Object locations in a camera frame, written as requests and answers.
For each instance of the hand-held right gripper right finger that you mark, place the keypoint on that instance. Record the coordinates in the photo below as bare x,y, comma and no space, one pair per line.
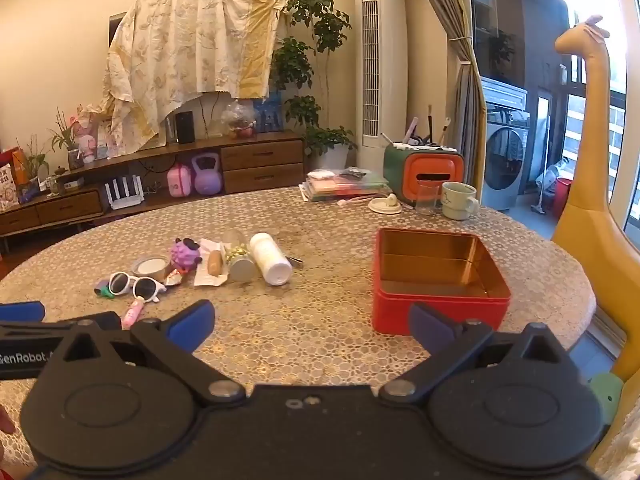
430,325

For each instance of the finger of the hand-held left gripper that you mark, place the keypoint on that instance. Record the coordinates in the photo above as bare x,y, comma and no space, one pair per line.
105,320
22,311

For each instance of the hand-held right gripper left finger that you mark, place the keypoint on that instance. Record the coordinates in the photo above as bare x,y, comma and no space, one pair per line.
192,321

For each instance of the red tin box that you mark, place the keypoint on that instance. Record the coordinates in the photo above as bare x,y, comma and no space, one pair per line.
440,302

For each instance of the green plastic piece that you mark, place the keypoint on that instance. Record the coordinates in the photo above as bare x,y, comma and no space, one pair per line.
104,294

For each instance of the pink tube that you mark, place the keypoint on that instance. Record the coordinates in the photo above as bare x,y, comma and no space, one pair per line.
132,313

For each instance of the red and white snack packet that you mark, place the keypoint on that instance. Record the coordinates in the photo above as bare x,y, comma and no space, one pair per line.
175,276

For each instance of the white sunglasses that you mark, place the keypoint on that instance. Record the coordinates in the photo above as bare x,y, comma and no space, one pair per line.
145,289

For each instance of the brown stick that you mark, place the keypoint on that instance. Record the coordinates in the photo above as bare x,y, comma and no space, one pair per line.
215,262

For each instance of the purple spiky toy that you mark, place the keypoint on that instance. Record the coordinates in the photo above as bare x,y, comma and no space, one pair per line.
184,257

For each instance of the round white lid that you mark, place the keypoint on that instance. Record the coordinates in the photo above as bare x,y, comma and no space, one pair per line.
150,266

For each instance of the clear labelled jar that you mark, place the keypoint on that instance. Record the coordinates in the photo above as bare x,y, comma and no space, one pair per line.
240,264

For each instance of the white plastic bottle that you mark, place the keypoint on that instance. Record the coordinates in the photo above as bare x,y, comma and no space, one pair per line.
268,260

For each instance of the gold patterned tablecloth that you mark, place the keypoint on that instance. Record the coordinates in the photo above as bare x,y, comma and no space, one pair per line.
310,310

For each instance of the clear drinking glass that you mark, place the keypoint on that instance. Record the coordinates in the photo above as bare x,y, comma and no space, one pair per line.
428,201

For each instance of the pale green mug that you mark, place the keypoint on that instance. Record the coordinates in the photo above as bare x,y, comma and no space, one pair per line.
457,203

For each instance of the white router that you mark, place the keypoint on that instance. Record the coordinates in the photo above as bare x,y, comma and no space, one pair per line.
123,196

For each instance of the cream lid with knob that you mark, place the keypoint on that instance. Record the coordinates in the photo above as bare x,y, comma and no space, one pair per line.
385,206

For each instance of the pink toy case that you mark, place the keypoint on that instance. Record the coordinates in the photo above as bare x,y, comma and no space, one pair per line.
179,183

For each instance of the purple kettlebell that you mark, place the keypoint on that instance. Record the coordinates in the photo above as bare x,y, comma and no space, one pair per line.
207,181

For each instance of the small potted plant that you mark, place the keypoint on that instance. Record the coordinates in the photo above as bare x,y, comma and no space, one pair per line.
67,135
34,165

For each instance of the green and orange tissue box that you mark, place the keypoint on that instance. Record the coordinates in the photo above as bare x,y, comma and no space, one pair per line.
432,166

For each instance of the colourful plastic box stack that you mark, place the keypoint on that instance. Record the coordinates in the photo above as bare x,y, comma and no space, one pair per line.
345,188

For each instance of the dark packet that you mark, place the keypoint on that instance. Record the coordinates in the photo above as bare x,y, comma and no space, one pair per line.
355,174

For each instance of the wooden television cabinet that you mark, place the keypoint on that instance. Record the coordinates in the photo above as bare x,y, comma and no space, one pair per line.
260,160

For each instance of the white tube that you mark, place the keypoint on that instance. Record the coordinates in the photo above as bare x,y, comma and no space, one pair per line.
425,147

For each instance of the pink doll box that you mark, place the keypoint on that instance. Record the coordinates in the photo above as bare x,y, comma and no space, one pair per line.
91,141

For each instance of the red bucket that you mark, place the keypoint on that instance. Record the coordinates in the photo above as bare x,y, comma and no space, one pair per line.
562,197

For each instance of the white pouch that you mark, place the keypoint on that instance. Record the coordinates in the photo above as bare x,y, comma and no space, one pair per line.
321,174

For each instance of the floor mop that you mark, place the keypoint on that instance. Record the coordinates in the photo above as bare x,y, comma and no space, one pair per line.
542,175

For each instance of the grey washing machine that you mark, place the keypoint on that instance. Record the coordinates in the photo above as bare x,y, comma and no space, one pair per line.
505,152

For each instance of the white stick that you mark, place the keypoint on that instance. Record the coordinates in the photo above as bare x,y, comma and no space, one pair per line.
390,140

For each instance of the green plastic stool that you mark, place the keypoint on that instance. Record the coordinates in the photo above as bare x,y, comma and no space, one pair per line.
607,395

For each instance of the black speaker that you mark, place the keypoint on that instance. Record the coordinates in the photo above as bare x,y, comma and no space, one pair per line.
185,127

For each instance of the light bristle brush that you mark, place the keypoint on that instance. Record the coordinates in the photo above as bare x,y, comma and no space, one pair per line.
444,130

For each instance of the clear plastic bottle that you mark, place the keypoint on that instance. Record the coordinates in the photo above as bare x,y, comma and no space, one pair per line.
552,172

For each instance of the lilac pen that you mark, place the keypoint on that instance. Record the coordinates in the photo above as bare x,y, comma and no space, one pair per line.
411,130

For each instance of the clear bag of fruit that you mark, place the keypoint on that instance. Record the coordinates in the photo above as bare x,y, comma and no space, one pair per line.
240,121

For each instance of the yellow giraffe chair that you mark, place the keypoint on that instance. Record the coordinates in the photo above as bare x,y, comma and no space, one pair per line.
595,185

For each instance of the striped curtain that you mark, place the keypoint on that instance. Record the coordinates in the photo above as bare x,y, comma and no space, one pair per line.
470,110

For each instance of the blue picture box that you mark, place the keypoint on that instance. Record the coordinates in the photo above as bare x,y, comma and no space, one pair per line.
268,115

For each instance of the lace seat cushion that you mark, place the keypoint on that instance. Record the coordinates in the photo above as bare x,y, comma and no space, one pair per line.
622,452

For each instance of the white tower air conditioner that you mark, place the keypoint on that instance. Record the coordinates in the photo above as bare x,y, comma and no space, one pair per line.
380,60

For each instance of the floral dust cloth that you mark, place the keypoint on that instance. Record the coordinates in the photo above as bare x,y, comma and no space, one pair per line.
190,50

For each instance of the covered television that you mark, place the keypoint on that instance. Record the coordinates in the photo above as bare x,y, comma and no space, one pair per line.
116,30

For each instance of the green potted plant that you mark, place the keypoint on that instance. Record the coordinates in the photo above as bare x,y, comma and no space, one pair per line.
320,15

